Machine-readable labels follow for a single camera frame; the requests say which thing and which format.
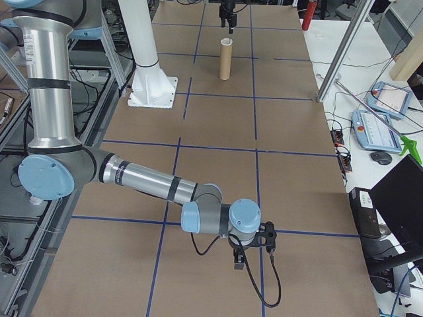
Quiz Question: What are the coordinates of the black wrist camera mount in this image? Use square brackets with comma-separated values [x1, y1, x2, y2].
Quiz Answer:
[252, 221, 278, 258]

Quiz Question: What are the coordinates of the blue grey teach pendant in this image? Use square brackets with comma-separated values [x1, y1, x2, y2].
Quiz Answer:
[366, 80, 414, 121]
[350, 108, 403, 155]

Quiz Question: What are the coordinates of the black orange power strip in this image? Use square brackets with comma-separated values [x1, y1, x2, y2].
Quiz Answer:
[336, 152, 354, 174]
[330, 128, 346, 147]

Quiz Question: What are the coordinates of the black monitor stand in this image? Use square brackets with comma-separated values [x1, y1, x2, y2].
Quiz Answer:
[364, 242, 423, 299]

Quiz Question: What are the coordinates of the copper tipped metal cylinder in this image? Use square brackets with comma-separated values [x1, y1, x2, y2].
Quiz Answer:
[0, 96, 15, 131]

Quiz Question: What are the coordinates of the black monitor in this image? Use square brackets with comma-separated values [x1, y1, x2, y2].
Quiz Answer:
[369, 153, 423, 254]

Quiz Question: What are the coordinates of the light wooden plank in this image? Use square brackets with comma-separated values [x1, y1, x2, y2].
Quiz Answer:
[390, 17, 423, 83]

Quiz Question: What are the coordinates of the brown cardboard shuttlecock tube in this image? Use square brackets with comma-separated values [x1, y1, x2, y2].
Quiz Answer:
[218, 38, 234, 81]

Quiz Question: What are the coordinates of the aluminium profile post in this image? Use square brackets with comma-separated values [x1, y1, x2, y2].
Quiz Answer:
[316, 0, 379, 104]

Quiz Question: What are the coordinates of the blue network cable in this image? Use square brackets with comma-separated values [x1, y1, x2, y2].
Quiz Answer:
[389, 266, 418, 317]

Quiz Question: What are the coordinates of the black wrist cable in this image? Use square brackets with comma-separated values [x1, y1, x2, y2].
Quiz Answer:
[242, 246, 284, 308]
[190, 227, 234, 258]

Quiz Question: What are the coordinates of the dark computer mouse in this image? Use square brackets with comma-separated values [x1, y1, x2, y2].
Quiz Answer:
[369, 150, 394, 166]

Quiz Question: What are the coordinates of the red cylinder tube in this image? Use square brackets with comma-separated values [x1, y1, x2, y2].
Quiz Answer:
[301, 0, 317, 32]

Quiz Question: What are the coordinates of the black box computer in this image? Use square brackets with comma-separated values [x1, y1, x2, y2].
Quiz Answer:
[348, 186, 392, 240]

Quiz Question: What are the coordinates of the metal reacher with green handle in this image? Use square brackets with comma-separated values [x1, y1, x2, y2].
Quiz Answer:
[335, 78, 423, 166]

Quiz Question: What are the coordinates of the white column stand with plate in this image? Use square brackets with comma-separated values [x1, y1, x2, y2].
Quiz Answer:
[116, 0, 180, 110]

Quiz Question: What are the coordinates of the white side desk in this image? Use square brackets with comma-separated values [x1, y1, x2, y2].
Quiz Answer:
[298, 13, 423, 317]

